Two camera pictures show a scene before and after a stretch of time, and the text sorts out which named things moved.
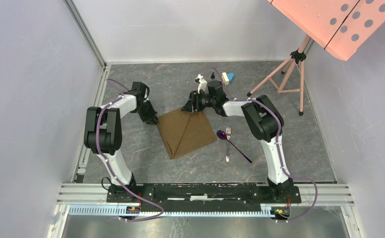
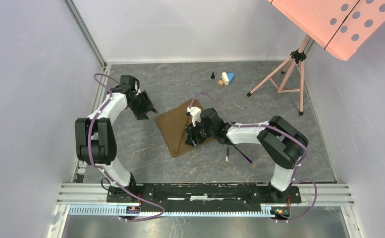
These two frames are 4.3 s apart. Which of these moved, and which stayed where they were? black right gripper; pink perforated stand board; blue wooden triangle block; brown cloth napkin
Moved: black right gripper
Stayed: blue wooden triangle block; pink perforated stand board; brown cloth napkin
